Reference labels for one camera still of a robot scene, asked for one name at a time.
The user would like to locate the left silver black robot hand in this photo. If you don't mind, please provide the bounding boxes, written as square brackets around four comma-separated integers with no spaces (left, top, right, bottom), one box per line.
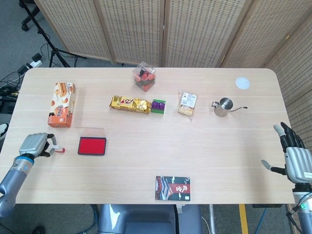
[19,133,59,158]

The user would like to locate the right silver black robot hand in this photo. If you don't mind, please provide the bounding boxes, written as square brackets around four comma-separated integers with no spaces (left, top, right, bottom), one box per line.
[261,121,312,185]

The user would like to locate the orange biscuit box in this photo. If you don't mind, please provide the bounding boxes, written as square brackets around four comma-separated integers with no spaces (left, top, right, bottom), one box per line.
[47,82,78,128]

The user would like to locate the red ink pad clear lid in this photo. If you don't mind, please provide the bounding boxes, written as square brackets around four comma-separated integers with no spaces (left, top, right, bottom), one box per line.
[75,126,108,156]

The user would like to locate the white power strip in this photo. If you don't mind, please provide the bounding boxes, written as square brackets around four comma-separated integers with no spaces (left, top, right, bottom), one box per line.
[24,60,42,70]

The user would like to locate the steel gooseneck pitcher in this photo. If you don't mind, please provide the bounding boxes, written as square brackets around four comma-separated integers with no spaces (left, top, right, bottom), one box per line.
[211,97,248,117]

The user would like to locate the black tripod stand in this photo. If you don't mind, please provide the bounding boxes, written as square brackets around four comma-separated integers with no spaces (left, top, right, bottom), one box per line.
[19,0,86,68]

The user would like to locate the white round table grommet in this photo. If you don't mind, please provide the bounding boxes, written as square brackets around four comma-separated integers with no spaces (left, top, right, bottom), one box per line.
[235,77,251,90]

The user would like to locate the white table leg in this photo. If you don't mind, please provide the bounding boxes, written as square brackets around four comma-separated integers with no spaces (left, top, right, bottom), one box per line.
[209,204,216,234]

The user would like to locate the gold foil snack packet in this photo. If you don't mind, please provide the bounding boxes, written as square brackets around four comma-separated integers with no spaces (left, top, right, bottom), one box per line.
[109,95,152,114]

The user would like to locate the black office chair base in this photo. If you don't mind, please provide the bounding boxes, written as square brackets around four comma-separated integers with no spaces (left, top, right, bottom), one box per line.
[21,4,41,31]

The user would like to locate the wrapped cake slice packet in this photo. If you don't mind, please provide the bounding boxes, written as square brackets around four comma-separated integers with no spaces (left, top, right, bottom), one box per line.
[177,89,198,122]

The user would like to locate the dark book red band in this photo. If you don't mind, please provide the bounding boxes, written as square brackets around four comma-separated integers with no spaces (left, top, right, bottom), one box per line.
[155,175,191,202]

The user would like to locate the clear box orange black pieces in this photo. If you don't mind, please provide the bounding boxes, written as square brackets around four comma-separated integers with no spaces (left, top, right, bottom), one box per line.
[132,61,156,93]

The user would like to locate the green toy brick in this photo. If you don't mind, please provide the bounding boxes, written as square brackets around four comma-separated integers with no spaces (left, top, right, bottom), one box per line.
[150,98,168,115]

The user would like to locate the wooden rattan folding screen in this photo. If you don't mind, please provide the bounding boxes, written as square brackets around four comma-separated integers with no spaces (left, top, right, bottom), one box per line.
[34,0,312,169]

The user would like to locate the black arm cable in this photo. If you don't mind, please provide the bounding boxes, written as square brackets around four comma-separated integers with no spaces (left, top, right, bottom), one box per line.
[286,207,303,234]

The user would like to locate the black floor cable bundle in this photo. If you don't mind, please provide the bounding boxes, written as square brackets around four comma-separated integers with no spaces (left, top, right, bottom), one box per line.
[0,70,25,113]

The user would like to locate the blue cable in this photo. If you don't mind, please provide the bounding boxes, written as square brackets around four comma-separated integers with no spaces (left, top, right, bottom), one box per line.
[82,204,102,234]

